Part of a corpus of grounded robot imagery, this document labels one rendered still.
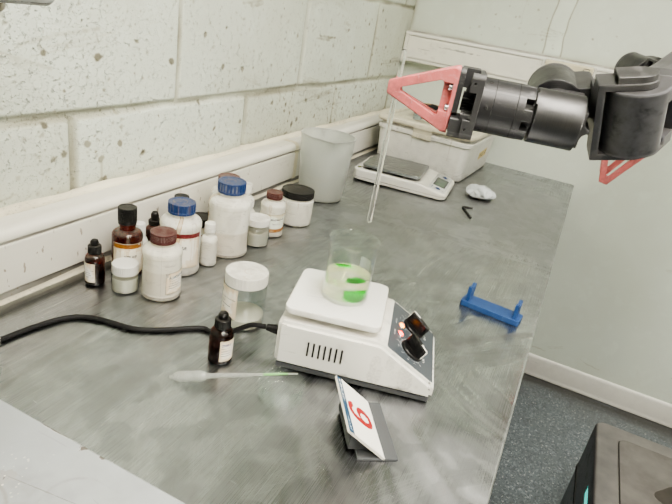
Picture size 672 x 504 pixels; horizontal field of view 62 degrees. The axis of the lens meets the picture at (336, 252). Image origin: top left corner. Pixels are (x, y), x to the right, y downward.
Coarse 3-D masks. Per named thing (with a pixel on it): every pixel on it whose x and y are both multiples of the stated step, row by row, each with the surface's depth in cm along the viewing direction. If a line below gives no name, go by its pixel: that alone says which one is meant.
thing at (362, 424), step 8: (344, 384) 64; (352, 392) 65; (352, 400) 63; (360, 400) 65; (352, 408) 61; (360, 408) 63; (352, 416) 59; (360, 416) 61; (368, 416) 63; (360, 424) 60; (368, 424) 62; (360, 432) 58; (368, 432) 60; (368, 440) 58; (376, 440) 60; (376, 448) 59
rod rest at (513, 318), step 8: (472, 288) 93; (464, 296) 96; (472, 296) 96; (464, 304) 94; (472, 304) 94; (480, 304) 94; (488, 304) 94; (496, 304) 95; (520, 304) 91; (480, 312) 93; (488, 312) 92; (496, 312) 92; (504, 312) 93; (512, 312) 93; (504, 320) 91; (512, 320) 91; (520, 320) 92
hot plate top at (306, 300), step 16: (304, 272) 76; (320, 272) 77; (304, 288) 72; (320, 288) 73; (384, 288) 76; (288, 304) 68; (304, 304) 68; (320, 304) 69; (336, 304) 70; (368, 304) 71; (384, 304) 72; (320, 320) 67; (336, 320) 67; (352, 320) 67; (368, 320) 68
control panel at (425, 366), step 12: (396, 312) 76; (396, 324) 73; (396, 336) 70; (408, 336) 73; (432, 336) 78; (396, 348) 68; (432, 348) 75; (408, 360) 68; (420, 360) 70; (432, 360) 72; (420, 372) 68
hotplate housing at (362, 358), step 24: (408, 312) 78; (288, 336) 68; (312, 336) 68; (336, 336) 67; (360, 336) 67; (384, 336) 69; (288, 360) 70; (312, 360) 69; (336, 360) 68; (360, 360) 68; (384, 360) 67; (360, 384) 69; (384, 384) 68; (408, 384) 68; (432, 384) 69
